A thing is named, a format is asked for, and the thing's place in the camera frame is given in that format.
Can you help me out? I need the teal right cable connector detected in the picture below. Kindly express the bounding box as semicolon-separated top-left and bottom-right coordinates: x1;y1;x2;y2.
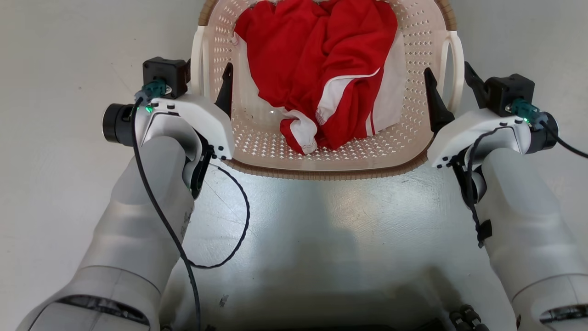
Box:
507;98;543;127

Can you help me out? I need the teal left cable connector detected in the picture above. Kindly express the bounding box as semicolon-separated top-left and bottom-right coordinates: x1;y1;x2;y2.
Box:
135;79;168;107

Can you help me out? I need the long black left arm cable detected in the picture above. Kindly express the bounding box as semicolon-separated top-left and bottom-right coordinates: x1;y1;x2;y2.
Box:
130;97;203;331

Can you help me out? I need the looped black left arm cable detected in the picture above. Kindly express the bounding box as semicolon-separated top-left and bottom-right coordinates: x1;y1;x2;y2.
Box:
186;161;252;270

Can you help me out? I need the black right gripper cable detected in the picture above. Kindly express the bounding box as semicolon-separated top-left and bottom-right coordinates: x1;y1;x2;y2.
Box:
540;119;588;160

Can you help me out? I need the red garment with white trim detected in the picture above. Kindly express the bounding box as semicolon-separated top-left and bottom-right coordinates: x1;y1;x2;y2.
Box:
234;0;408;156

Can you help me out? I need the beige perforated plastic laundry basket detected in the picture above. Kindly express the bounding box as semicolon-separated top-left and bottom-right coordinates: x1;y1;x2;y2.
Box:
190;0;465;181

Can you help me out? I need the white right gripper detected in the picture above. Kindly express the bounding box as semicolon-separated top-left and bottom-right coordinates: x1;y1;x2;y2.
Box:
423;61;532;169

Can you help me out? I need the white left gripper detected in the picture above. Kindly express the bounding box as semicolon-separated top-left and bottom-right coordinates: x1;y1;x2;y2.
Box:
137;62;235;160

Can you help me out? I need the teal cable connector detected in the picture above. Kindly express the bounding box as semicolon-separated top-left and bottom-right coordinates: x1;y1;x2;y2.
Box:
507;98;543;127
135;79;168;107

